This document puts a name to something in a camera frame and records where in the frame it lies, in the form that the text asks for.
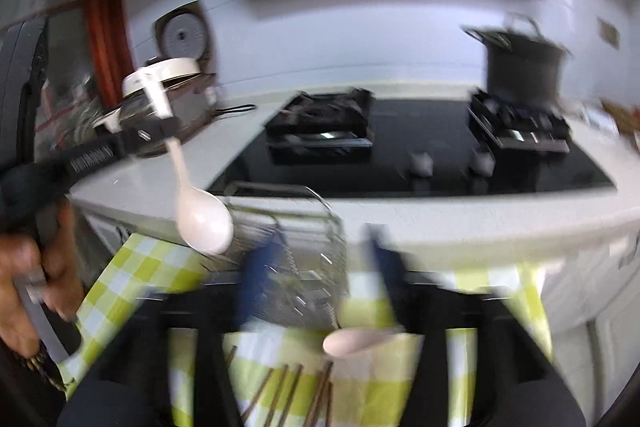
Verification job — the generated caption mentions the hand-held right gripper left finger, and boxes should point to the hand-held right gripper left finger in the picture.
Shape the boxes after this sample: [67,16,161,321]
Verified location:
[60,227,288,427]

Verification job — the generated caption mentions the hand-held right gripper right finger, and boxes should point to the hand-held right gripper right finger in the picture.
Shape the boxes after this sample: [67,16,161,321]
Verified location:
[365,224,586,427]

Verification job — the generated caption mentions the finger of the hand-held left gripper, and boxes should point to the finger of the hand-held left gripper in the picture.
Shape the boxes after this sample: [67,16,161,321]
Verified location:
[121,116,184,156]

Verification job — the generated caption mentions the steel wire utensil rack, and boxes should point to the steel wire utensil rack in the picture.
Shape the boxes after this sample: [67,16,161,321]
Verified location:
[200,181,349,330]

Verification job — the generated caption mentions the white plastic spoon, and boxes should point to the white plastic spoon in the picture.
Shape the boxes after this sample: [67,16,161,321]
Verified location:
[166,136,235,256]
[322,327,407,356]

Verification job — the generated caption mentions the person's left hand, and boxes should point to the person's left hand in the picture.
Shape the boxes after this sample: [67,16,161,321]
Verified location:
[0,202,86,356]

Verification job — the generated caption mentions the stainless steel pan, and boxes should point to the stainless steel pan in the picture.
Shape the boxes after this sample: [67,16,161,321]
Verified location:
[100,74,257,156]

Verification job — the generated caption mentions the cream electric pot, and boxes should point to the cream electric pot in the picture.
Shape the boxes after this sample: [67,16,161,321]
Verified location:
[123,56,202,98]

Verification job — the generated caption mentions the green checked tablecloth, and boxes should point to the green checked tablecloth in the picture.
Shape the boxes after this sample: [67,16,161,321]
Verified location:
[57,232,553,427]

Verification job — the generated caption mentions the grey stove knob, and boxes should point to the grey stove knob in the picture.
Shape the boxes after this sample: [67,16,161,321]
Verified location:
[407,151,437,181]
[469,151,497,178]

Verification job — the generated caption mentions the black burner grate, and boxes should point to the black burner grate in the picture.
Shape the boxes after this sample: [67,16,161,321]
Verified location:
[467,89,572,155]
[265,88,376,165]

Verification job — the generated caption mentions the black cooking pot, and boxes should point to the black cooking pot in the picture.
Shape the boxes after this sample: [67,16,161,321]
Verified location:
[462,13,572,106]

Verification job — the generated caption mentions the red wooden frame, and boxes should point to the red wooden frame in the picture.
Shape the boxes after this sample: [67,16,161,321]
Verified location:
[81,0,135,106]

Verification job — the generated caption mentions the brown beaded bracelet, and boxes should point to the brown beaded bracelet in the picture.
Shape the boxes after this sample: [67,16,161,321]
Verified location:
[20,352,67,393]

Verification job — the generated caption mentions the wall socket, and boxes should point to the wall socket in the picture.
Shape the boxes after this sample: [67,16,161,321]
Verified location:
[597,19,622,48]

